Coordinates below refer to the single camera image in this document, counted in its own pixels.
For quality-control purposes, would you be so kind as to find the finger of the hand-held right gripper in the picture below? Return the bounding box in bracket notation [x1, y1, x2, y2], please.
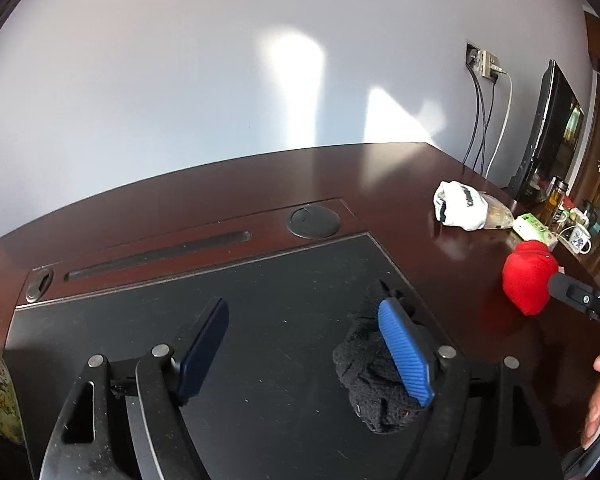
[546, 269, 600, 333]

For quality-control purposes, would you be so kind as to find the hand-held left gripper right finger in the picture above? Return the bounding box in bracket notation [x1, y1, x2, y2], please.
[378, 297, 564, 480]

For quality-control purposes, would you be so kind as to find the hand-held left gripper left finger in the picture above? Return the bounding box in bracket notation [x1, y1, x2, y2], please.
[40, 297, 230, 480]

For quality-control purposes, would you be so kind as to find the black knitted sock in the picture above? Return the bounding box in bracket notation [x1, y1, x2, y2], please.
[332, 280, 438, 435]

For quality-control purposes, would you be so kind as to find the red sock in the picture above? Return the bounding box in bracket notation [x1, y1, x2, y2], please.
[502, 240, 560, 317]

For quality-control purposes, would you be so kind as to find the person's right hand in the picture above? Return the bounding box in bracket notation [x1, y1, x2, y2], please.
[580, 349, 600, 451]

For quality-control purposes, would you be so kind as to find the white mug with blue print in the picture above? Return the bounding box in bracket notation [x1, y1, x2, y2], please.
[562, 225, 593, 255]

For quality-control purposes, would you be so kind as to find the green and white box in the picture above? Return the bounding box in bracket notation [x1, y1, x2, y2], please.
[511, 212, 561, 249]

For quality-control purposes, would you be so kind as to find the black desk mat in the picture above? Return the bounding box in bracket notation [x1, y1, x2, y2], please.
[2, 232, 481, 480]

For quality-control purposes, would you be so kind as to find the glass bottle with dark cap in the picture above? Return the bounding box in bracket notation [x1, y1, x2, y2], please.
[542, 176, 567, 226]

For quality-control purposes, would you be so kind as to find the clear plastic bag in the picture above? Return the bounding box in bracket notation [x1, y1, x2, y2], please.
[482, 194, 516, 231]

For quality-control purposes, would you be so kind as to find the white sock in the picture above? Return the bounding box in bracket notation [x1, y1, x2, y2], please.
[433, 180, 490, 232]

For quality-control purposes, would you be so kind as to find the black flat screen television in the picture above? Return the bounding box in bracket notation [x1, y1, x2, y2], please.
[507, 59, 587, 206]

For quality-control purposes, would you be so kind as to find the small black desk grommet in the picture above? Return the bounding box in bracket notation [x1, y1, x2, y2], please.
[26, 269, 54, 303]

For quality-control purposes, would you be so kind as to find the round black cable grommet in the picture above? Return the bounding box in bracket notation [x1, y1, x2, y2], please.
[286, 204, 341, 238]

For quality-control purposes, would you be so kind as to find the black cable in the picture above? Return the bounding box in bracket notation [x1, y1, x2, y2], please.
[463, 62, 482, 167]
[477, 77, 496, 173]

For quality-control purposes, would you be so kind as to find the wall socket panel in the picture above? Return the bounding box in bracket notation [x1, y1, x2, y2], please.
[465, 40, 502, 82]

